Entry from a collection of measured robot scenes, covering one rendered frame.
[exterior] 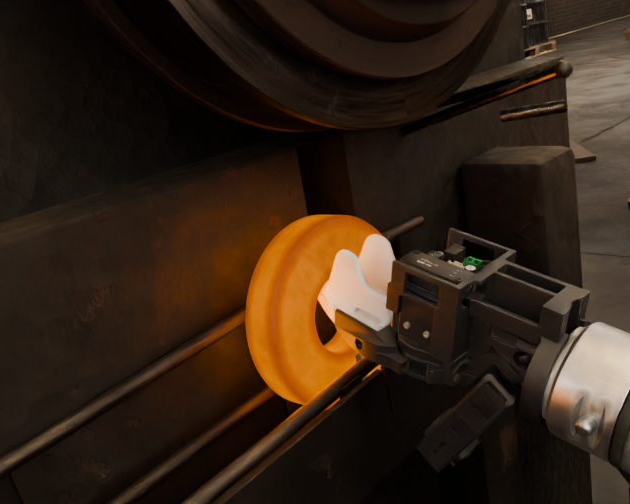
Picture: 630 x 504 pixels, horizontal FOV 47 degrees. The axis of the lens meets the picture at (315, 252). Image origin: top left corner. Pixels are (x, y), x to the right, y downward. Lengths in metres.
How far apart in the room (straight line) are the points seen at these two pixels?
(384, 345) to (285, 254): 0.10
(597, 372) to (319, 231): 0.23
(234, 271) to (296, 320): 0.07
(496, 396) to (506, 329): 0.05
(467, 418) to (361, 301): 0.11
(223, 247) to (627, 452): 0.32
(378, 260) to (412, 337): 0.08
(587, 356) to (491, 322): 0.06
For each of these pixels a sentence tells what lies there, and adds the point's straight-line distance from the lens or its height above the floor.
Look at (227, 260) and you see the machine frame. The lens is 0.57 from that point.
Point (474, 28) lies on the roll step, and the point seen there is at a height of 0.94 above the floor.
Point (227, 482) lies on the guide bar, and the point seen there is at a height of 0.70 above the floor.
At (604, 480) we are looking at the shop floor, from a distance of 1.64.
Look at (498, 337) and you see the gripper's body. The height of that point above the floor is 0.76.
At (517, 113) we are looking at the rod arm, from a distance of 0.61.
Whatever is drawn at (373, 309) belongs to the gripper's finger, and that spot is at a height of 0.76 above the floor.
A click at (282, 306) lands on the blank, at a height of 0.78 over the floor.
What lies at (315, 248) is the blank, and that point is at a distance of 0.55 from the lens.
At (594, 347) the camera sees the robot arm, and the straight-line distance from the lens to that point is 0.45.
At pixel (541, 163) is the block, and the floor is 0.80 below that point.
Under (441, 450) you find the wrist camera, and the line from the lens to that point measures 0.55.
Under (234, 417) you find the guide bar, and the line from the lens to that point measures 0.56.
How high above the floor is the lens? 0.96
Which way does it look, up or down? 17 degrees down
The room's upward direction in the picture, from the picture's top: 10 degrees counter-clockwise
